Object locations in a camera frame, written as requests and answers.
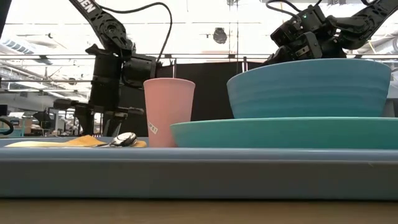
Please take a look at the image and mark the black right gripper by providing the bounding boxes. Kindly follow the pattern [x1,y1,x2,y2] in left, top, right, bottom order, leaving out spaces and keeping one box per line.
[262,32,323,66]

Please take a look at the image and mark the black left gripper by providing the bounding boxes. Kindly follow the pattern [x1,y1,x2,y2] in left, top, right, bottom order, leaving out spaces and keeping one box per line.
[53,57,146,137]

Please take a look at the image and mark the yellow cloth napkin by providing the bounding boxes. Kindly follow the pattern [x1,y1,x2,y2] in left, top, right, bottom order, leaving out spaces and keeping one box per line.
[4,134,148,149]

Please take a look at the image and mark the silver metal spoon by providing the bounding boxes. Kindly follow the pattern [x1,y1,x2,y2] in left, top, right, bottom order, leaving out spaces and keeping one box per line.
[99,132,138,148]

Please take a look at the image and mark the blue plastic bowl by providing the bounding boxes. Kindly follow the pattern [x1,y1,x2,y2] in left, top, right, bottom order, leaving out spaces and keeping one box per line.
[226,58,392,119]

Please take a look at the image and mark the pink plastic cup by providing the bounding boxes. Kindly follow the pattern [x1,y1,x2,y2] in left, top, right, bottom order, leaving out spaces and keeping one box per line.
[143,77,196,148]

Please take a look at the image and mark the green plastic plate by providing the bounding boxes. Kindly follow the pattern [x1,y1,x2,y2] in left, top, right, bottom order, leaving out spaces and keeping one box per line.
[170,117,398,150]

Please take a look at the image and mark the light blue plastic tray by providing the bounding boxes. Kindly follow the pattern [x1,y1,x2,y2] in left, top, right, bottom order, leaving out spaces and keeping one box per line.
[0,136,398,200]

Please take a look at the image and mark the black ceiling lamp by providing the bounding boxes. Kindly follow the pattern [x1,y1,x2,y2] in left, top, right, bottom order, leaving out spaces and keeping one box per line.
[213,27,228,45]

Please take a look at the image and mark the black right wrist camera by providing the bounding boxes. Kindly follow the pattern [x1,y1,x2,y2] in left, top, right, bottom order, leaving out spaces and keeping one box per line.
[269,18,304,47]

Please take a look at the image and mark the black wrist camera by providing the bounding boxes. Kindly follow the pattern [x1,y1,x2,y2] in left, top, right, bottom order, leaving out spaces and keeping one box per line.
[123,54,162,88]
[269,18,304,47]

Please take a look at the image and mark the black background rig frame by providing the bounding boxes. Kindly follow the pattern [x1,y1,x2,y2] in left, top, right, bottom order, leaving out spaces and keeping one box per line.
[46,106,103,138]

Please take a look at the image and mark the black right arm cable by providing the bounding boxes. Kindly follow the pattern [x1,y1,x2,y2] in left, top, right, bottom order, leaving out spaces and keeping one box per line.
[265,0,308,18]

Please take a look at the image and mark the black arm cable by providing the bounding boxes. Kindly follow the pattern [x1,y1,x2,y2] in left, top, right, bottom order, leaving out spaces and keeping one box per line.
[98,2,174,63]
[265,0,308,18]

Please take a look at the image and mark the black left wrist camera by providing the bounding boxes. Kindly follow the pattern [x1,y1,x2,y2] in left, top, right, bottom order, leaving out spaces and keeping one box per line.
[123,54,162,88]

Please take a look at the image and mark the long horizontal metal rail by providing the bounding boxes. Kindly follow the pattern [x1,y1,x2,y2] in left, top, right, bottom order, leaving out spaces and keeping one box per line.
[0,53,398,60]

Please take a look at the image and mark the black curved hose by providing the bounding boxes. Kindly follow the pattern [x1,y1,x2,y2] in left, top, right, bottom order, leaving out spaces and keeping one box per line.
[0,117,15,136]

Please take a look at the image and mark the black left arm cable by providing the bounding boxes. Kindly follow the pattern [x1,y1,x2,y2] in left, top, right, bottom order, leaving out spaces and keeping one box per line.
[98,2,174,63]

